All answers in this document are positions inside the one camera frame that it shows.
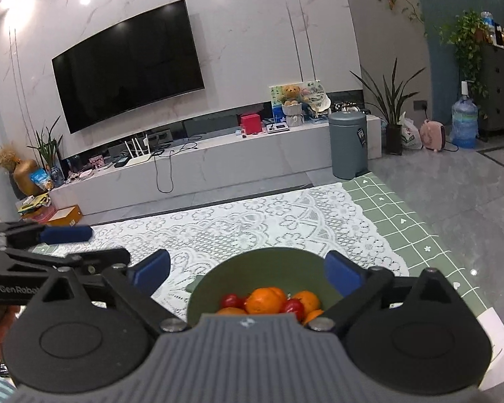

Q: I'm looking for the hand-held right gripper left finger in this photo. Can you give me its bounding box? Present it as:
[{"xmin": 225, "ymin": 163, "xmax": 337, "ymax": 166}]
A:
[{"xmin": 43, "ymin": 249, "xmax": 192, "ymax": 334}]

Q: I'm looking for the blue water jug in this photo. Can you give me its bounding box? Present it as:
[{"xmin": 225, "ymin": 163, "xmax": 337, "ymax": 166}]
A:
[{"xmin": 451, "ymin": 81, "xmax": 479, "ymax": 149}]

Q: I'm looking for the teddy bear bouquet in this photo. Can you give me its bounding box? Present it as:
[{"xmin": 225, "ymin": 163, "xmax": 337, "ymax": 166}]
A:
[{"xmin": 279, "ymin": 85, "xmax": 305, "ymax": 127}]

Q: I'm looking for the white television cabinet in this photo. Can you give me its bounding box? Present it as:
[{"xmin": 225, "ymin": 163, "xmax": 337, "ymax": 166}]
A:
[{"xmin": 48, "ymin": 115, "xmax": 381, "ymax": 217}]

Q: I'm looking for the red box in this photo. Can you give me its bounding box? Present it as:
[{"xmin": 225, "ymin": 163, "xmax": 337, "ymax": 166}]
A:
[{"xmin": 240, "ymin": 113, "xmax": 263, "ymax": 136}]

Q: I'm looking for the orange cardboard box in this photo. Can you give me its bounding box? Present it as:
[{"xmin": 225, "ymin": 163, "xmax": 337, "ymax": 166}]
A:
[{"xmin": 46, "ymin": 205, "xmax": 85, "ymax": 227}]

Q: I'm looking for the black wall television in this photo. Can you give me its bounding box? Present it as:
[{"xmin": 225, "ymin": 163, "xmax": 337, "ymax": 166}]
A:
[{"xmin": 51, "ymin": 0, "xmax": 206, "ymax": 135}]

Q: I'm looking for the white lace tablecloth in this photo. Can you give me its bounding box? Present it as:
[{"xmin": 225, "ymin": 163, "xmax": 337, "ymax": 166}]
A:
[{"xmin": 90, "ymin": 182, "xmax": 410, "ymax": 324}]

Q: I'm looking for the white hand fan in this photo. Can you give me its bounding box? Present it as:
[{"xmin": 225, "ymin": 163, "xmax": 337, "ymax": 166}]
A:
[{"xmin": 308, "ymin": 92, "xmax": 332, "ymax": 116}]

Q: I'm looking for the green colander bowl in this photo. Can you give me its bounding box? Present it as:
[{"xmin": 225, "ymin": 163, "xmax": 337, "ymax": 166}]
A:
[{"xmin": 186, "ymin": 248, "xmax": 347, "ymax": 329}]

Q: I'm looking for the black hanging cable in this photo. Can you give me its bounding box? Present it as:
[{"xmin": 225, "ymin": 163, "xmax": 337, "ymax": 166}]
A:
[{"xmin": 152, "ymin": 143, "xmax": 198, "ymax": 194}]

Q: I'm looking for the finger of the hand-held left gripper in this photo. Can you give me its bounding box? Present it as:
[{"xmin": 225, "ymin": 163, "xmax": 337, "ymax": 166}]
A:
[
  {"xmin": 2, "ymin": 248, "xmax": 132, "ymax": 276},
  {"xmin": 0, "ymin": 219, "xmax": 93, "ymax": 248}
]

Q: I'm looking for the thin-leaf potted plant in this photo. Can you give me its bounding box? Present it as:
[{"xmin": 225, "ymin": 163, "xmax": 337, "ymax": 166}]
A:
[{"xmin": 27, "ymin": 117, "xmax": 64, "ymax": 185}]

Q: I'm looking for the long-leaf potted plant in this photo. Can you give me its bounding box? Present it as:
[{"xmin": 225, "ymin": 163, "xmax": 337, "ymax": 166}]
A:
[{"xmin": 350, "ymin": 58, "xmax": 427, "ymax": 155}]

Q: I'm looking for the person's left hand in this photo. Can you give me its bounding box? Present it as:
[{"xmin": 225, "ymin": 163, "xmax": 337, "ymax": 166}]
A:
[{"xmin": 0, "ymin": 306, "xmax": 23, "ymax": 362}]

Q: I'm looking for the pink box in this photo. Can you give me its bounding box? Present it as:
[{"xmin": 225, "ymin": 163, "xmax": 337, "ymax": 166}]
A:
[{"xmin": 23, "ymin": 208, "xmax": 57, "ymax": 223}]

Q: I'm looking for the pink pig-shaped heater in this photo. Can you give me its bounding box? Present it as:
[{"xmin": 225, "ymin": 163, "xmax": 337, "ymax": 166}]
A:
[{"xmin": 419, "ymin": 120, "xmax": 447, "ymax": 152}]

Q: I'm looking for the golden vase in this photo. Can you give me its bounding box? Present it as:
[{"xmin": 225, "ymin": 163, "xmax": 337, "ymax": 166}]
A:
[{"xmin": 13, "ymin": 159, "xmax": 40, "ymax": 197}]

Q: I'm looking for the white antenna router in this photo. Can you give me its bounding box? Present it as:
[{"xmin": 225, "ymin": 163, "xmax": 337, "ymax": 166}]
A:
[{"xmin": 124, "ymin": 133, "xmax": 158, "ymax": 169}]

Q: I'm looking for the grey pedal trash can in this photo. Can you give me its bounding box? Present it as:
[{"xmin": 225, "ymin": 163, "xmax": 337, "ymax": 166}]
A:
[{"xmin": 328, "ymin": 111, "xmax": 368, "ymax": 180}]

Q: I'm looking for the grey drawer cabinet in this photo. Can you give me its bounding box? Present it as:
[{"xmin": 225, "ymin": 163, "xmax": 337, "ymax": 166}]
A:
[{"xmin": 479, "ymin": 44, "xmax": 504, "ymax": 137}]

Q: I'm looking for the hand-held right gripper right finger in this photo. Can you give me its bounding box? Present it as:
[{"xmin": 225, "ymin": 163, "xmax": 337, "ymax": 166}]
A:
[{"xmin": 307, "ymin": 250, "xmax": 457, "ymax": 333}]

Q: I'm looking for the white plastic bag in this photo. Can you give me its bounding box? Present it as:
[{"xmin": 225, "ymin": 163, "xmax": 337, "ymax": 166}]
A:
[{"xmin": 399, "ymin": 113, "xmax": 423, "ymax": 151}]

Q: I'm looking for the trailing green pothos plant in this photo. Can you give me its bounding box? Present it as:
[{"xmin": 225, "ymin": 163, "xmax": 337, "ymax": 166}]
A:
[{"xmin": 439, "ymin": 10, "xmax": 494, "ymax": 118}]

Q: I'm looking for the illustrated display panel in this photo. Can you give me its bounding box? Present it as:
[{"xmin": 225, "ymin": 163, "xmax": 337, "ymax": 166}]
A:
[{"xmin": 270, "ymin": 81, "xmax": 324, "ymax": 122}]

